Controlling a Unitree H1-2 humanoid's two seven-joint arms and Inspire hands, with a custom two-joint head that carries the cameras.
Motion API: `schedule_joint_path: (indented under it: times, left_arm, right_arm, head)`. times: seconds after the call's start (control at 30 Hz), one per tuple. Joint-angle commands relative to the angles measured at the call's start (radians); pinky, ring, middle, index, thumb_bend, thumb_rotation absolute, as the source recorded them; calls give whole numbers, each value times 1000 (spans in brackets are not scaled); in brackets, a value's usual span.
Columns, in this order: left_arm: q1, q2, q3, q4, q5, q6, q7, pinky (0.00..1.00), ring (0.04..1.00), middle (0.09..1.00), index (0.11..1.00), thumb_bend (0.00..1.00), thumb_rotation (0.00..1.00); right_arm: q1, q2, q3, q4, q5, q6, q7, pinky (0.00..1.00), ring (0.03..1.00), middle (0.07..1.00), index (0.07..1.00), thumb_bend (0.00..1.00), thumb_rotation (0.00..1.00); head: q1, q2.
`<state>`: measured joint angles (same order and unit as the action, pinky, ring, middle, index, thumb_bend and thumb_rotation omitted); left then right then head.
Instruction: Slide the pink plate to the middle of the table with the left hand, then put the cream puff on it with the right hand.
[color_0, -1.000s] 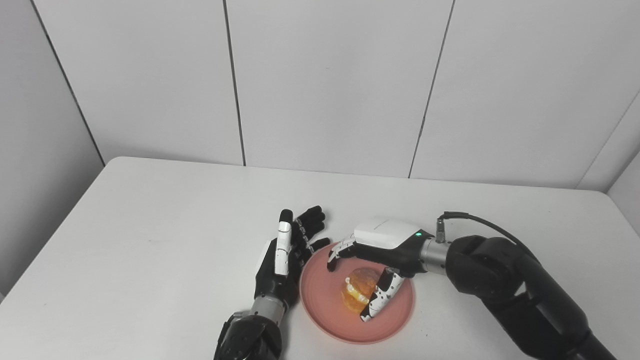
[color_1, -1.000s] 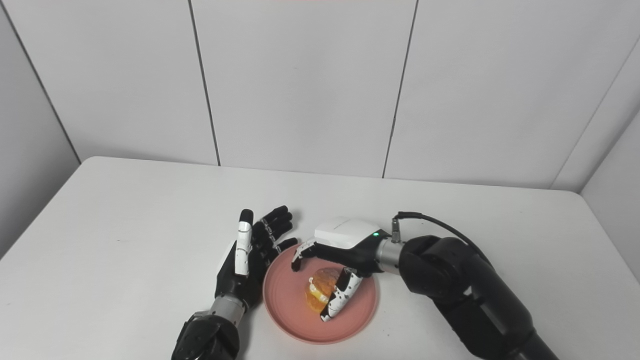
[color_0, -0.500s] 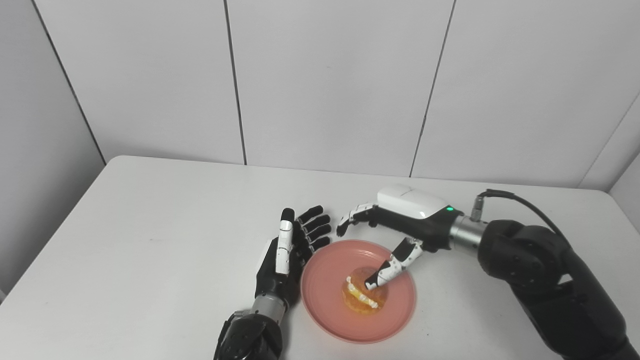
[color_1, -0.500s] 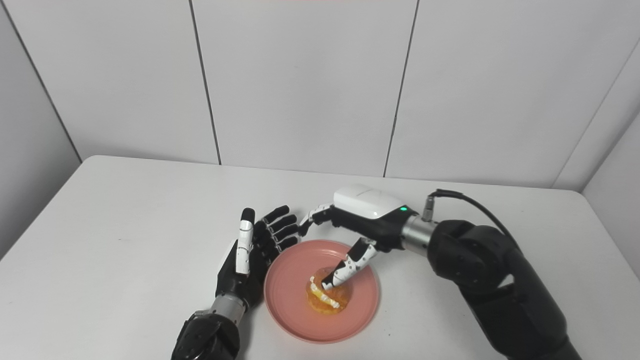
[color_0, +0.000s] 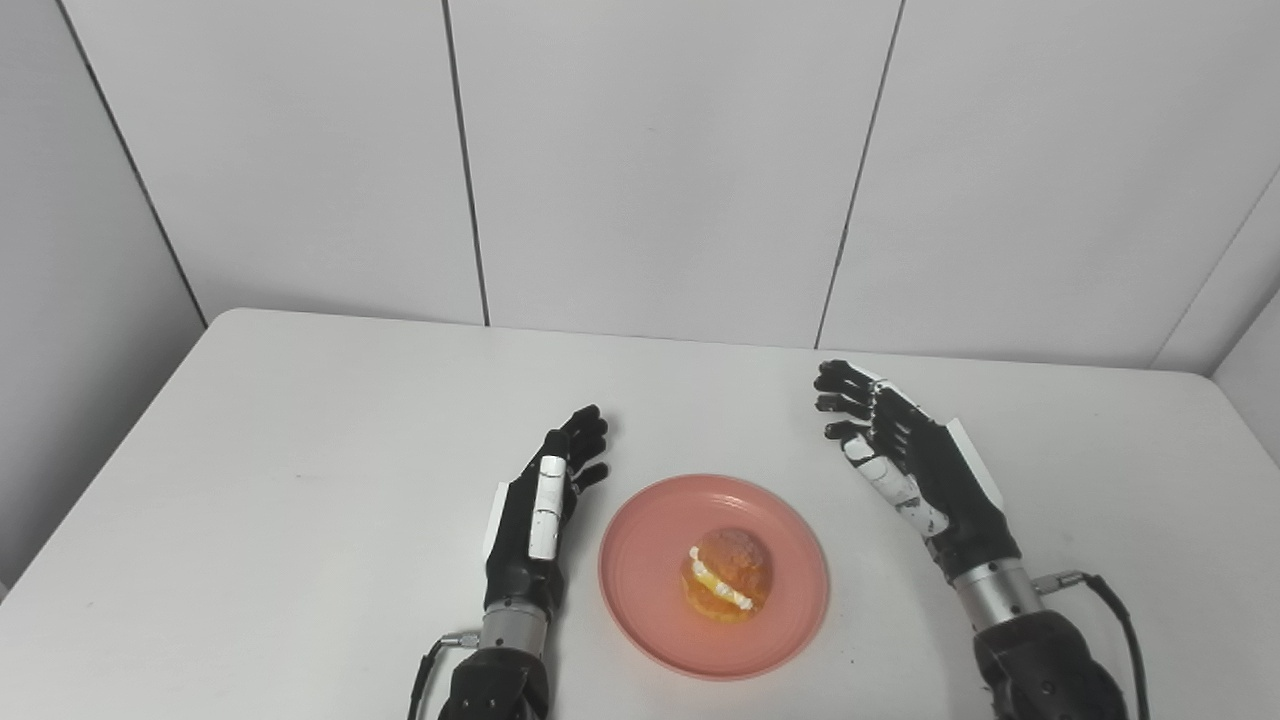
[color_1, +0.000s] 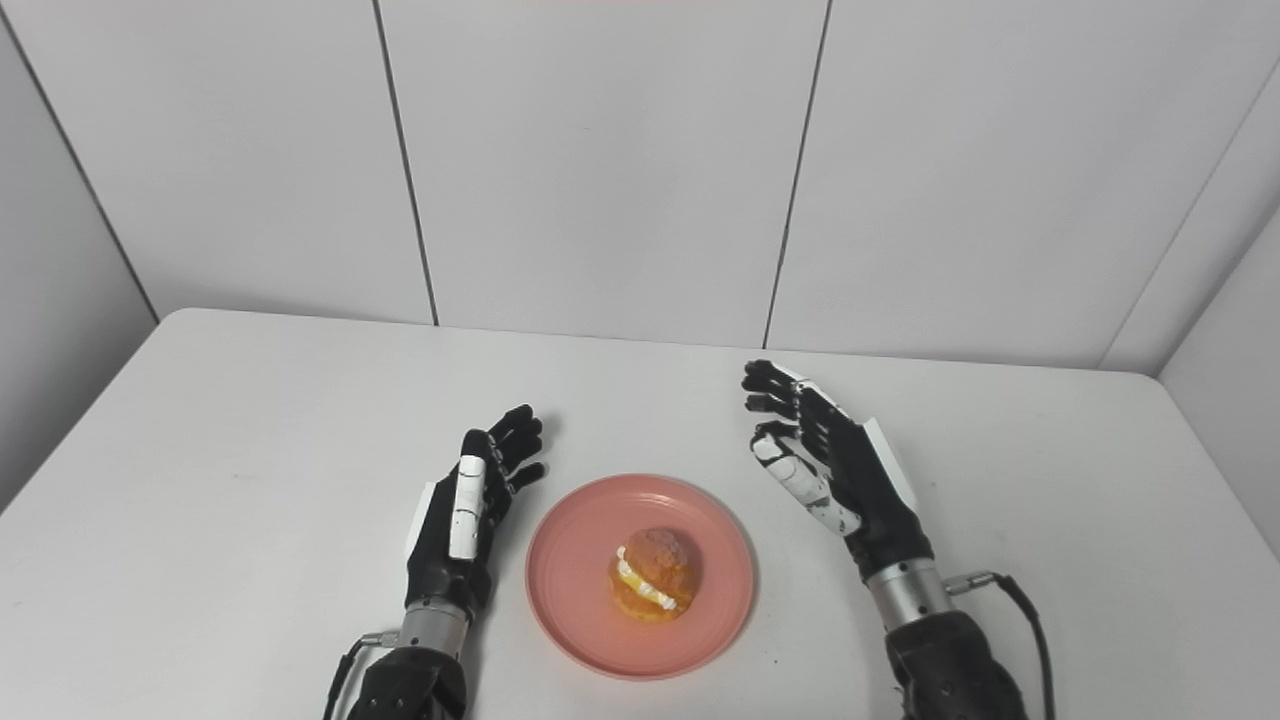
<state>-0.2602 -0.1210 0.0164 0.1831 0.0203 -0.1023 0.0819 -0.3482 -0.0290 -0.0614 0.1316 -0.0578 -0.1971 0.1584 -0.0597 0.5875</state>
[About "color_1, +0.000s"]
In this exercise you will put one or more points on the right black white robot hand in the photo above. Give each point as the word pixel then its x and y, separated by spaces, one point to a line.
pixel 875 500

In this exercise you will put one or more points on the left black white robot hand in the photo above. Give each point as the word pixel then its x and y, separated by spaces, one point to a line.
pixel 440 560

